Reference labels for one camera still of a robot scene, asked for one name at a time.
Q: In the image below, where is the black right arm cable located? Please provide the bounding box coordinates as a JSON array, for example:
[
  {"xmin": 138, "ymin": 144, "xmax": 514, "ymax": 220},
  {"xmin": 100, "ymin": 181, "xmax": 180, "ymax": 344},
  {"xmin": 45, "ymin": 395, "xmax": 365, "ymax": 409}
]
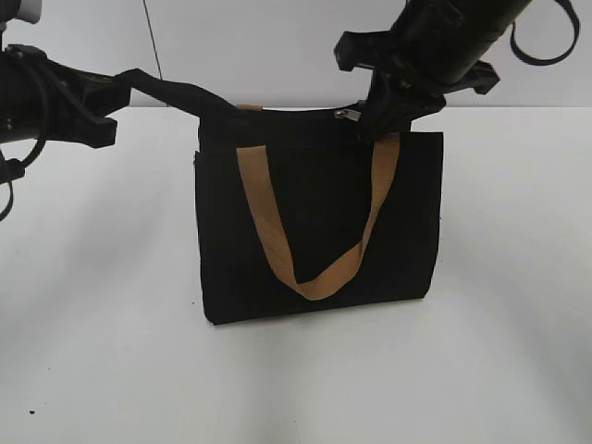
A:
[{"xmin": 508, "ymin": 0, "xmax": 578, "ymax": 66}]

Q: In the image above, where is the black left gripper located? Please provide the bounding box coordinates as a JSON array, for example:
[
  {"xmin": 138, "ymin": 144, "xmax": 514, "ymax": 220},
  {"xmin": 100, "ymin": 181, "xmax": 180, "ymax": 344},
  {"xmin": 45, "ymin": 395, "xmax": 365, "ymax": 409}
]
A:
[{"xmin": 6, "ymin": 44, "xmax": 130, "ymax": 149}]

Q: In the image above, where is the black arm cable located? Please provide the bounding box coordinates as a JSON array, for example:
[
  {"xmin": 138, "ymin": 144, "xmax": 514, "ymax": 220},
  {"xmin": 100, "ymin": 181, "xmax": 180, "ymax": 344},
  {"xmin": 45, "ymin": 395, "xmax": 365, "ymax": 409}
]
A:
[
  {"xmin": 508, "ymin": 0, "xmax": 578, "ymax": 66},
  {"xmin": 0, "ymin": 55, "xmax": 52, "ymax": 222}
]

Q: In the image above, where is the tan bag handle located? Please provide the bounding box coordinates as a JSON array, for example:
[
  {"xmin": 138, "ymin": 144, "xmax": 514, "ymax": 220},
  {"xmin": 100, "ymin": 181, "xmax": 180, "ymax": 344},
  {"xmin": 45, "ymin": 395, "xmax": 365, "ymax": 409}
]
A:
[
  {"xmin": 236, "ymin": 133, "xmax": 401, "ymax": 301},
  {"xmin": 236, "ymin": 104, "xmax": 264, "ymax": 111}
]

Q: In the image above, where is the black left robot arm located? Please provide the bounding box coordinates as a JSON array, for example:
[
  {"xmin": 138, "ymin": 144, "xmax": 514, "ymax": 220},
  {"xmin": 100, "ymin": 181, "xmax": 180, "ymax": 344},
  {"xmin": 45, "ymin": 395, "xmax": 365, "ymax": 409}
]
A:
[{"xmin": 1, "ymin": 44, "xmax": 130, "ymax": 148}]

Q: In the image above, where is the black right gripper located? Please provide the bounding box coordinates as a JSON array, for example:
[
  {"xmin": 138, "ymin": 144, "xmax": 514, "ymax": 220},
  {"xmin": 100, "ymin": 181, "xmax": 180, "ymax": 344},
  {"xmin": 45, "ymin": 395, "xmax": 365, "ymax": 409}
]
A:
[{"xmin": 334, "ymin": 20, "xmax": 500, "ymax": 142}]

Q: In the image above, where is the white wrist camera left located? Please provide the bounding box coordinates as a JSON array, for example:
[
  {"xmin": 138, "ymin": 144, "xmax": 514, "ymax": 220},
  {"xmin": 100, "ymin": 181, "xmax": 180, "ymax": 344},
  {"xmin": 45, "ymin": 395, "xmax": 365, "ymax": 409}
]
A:
[{"xmin": 0, "ymin": 0, "xmax": 43, "ymax": 24}]

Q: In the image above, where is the silver zipper pull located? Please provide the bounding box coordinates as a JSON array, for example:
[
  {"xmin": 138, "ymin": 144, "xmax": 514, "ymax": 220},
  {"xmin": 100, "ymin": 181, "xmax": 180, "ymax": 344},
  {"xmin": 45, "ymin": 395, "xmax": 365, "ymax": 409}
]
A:
[{"xmin": 334, "ymin": 108, "xmax": 362, "ymax": 122}]

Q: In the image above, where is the tan front bag handle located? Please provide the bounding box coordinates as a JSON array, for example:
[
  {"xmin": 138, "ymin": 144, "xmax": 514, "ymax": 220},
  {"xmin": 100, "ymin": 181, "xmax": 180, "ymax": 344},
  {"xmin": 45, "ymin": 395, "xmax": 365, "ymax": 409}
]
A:
[{"xmin": 236, "ymin": 133, "xmax": 401, "ymax": 301}]

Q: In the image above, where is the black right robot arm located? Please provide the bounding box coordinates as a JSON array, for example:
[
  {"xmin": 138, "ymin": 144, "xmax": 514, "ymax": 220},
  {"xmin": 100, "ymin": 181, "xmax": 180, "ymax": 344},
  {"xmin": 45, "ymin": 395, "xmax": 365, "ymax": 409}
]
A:
[{"xmin": 334, "ymin": 0, "xmax": 528, "ymax": 141}]

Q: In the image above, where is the tan rear bag handle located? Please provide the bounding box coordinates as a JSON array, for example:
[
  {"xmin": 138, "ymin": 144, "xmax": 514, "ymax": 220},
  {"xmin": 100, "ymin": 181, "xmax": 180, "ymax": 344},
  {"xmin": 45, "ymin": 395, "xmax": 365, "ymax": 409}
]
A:
[{"xmin": 236, "ymin": 104, "xmax": 264, "ymax": 111}]

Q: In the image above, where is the black canvas tote bag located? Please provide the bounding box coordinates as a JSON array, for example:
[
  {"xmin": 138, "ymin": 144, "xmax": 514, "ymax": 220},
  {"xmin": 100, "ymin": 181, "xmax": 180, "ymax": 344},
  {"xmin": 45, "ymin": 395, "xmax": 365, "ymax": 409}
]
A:
[{"xmin": 117, "ymin": 69, "xmax": 444, "ymax": 325}]

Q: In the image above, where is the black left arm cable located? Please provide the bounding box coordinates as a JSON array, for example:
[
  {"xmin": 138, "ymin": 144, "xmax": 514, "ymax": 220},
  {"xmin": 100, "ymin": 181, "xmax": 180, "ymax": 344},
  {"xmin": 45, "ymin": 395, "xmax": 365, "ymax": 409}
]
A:
[{"xmin": 0, "ymin": 55, "xmax": 52, "ymax": 222}]

